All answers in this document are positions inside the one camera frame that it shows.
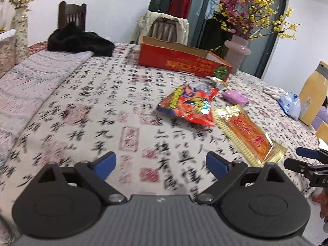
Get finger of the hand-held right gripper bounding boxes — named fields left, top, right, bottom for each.
left=284, top=157, right=321, bottom=176
left=296, top=147, right=328, bottom=161

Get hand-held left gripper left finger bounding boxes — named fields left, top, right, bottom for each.
left=34, top=152, right=127, bottom=206

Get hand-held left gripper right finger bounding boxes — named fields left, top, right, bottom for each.
left=195, top=151, right=289, bottom=206

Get gold orange snack packet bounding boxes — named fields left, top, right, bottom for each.
left=212, top=104, right=287, bottom=167

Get red snack packet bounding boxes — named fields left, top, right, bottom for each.
left=157, top=83, right=221, bottom=128

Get purple snack packet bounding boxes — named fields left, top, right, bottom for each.
left=221, top=89, right=250, bottom=106

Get silver snack wrapper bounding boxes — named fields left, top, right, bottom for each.
left=205, top=76, right=228, bottom=89

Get red cardboard box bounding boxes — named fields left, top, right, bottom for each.
left=138, top=35, right=233, bottom=82

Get yellow cardboard box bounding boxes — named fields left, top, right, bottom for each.
left=315, top=122, right=328, bottom=144

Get pale purple soft item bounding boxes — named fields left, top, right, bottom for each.
left=311, top=106, right=328, bottom=131

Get blue plastic bag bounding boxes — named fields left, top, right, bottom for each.
left=277, top=92, right=302, bottom=121

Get yellow kraft bag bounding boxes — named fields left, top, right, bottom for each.
left=298, top=61, right=328, bottom=127

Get white gloves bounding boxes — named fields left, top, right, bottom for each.
left=263, top=87, right=286, bottom=100

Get pink vase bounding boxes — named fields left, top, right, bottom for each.
left=222, top=34, right=252, bottom=72

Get grey patterned folded quilt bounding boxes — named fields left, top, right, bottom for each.
left=0, top=50, right=94, bottom=164

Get dark framed glass door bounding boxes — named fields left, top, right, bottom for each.
left=149, top=0, right=287, bottom=80

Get black cloth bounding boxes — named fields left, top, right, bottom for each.
left=47, top=23, right=115, bottom=57

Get red patterned cloth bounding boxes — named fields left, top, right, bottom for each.
left=27, top=41, right=51, bottom=56

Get beige jacket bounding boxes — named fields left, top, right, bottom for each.
left=130, top=11, right=190, bottom=46

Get brown slatted wooden chair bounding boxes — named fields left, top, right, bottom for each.
left=151, top=15, right=180, bottom=43

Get floral print vase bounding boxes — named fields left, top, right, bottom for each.
left=10, top=8, right=29, bottom=63

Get dark wooden chair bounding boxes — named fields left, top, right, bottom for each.
left=58, top=1, right=87, bottom=31

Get yellow and red flower branches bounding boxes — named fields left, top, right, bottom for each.
left=196, top=0, right=301, bottom=40

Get pale blue hanging garment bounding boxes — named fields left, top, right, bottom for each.
left=205, top=0, right=219, bottom=19

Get white box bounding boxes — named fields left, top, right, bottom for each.
left=0, top=28, right=17, bottom=43

